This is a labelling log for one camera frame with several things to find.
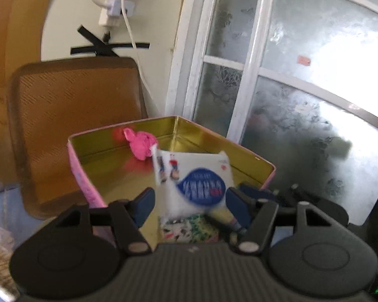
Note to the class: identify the black tape cross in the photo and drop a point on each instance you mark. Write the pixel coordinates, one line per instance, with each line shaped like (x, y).
(94, 49)

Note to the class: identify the brown cardboard sheet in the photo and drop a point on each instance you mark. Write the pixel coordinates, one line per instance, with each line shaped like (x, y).
(15, 31)

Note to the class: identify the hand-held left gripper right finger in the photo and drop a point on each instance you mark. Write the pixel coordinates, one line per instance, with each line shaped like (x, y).
(237, 205)

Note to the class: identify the blue striped cloth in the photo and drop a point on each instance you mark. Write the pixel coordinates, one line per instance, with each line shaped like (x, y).
(6, 207)

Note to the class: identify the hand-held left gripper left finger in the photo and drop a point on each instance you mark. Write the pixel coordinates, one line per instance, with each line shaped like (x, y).
(143, 207)

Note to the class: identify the green patterned packet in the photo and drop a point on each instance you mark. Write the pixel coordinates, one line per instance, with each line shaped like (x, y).
(189, 229)

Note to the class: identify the white charger block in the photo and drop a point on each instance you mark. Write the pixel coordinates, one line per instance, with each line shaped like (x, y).
(121, 6)

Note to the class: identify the pink crumpled cloth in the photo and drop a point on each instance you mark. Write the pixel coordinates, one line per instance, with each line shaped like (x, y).
(140, 144)

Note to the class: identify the pink tin box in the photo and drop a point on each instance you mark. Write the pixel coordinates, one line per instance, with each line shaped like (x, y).
(107, 154)

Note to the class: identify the pink window sticker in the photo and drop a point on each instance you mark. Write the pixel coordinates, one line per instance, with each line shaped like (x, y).
(303, 60)

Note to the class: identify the brown mesh chair back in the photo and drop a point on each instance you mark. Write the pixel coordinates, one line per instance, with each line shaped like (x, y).
(75, 116)

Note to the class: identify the white window frame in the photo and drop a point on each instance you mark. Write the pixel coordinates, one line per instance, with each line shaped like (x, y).
(261, 22)

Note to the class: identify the white tissue packet blue label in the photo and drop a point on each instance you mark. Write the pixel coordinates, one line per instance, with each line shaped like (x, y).
(192, 176)

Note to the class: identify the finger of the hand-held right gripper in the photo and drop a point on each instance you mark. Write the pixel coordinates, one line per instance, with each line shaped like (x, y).
(255, 192)

